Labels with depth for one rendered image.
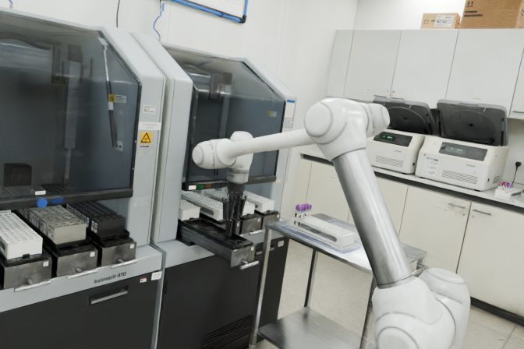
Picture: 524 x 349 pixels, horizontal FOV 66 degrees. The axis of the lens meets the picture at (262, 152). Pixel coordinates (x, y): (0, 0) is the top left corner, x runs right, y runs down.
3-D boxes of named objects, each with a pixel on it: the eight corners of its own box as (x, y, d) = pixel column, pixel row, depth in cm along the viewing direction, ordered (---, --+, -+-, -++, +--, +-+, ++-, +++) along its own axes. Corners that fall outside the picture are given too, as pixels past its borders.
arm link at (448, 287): (467, 342, 125) (483, 275, 121) (450, 367, 111) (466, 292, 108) (416, 318, 135) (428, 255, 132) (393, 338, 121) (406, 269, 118)
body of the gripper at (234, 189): (238, 178, 177) (235, 199, 178) (223, 180, 171) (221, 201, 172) (249, 182, 172) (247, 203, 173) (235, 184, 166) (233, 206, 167)
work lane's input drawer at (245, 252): (136, 216, 203) (138, 199, 202) (161, 213, 214) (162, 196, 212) (237, 273, 156) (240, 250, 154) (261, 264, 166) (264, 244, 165)
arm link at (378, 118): (343, 111, 144) (322, 108, 134) (391, 96, 132) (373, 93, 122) (349, 146, 143) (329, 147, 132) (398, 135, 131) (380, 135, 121)
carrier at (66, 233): (83, 237, 148) (84, 221, 147) (86, 239, 147) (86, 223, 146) (50, 243, 139) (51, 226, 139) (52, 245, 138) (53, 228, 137)
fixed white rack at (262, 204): (222, 199, 231) (224, 188, 230) (235, 197, 238) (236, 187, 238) (260, 214, 212) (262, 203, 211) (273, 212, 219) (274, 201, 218)
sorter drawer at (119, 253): (31, 212, 190) (33, 193, 188) (62, 209, 200) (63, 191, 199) (106, 272, 142) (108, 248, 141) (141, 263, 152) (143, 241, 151)
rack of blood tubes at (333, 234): (288, 227, 191) (289, 215, 190) (301, 225, 198) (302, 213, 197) (341, 250, 170) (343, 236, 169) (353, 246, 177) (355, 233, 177)
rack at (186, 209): (145, 205, 202) (146, 192, 201) (162, 202, 209) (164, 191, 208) (181, 223, 182) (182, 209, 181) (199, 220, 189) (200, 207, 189)
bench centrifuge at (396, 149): (352, 162, 387) (363, 94, 378) (383, 160, 432) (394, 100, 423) (408, 175, 350) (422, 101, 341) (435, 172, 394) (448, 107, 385)
